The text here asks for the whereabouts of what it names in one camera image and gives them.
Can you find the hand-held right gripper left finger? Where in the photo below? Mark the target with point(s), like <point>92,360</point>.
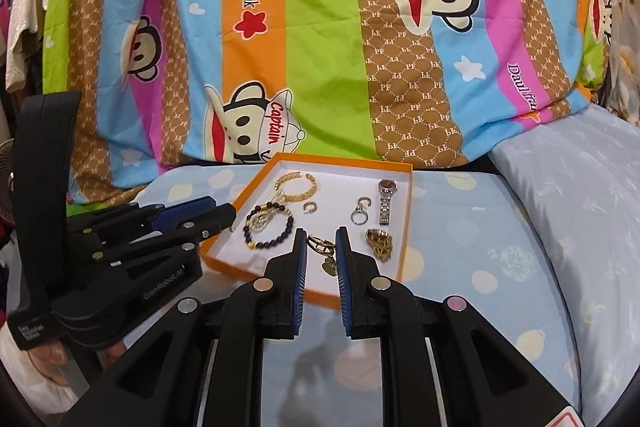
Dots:
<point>299,277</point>

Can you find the gold hoop earring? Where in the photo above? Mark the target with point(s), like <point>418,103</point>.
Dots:
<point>363,203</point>

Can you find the colorful monkey print blanket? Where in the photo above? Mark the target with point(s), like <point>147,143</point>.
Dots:
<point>325,32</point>

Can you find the light blue planet print quilt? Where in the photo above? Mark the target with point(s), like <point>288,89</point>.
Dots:
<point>475,282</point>

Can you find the orange jewelry box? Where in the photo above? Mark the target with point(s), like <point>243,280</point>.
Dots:
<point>235,252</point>

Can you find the gold bangle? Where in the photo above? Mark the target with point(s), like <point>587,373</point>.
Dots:
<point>295,187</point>

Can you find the light blue pillow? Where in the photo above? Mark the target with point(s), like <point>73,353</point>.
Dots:
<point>575,207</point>

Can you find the silver hoop earring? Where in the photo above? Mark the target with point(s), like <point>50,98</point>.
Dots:
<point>358,218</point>

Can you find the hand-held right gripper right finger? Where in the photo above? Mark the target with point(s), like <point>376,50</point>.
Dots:
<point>343,277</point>

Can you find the hanging clothes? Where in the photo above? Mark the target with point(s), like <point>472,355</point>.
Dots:
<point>25,17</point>

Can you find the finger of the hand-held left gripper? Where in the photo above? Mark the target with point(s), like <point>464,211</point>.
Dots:
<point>210,222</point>
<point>190,209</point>

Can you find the grey floral cloth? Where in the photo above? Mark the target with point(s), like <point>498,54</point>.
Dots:
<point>625,32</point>

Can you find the silver wrist watch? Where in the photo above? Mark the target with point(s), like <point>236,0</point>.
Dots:
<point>386,202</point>

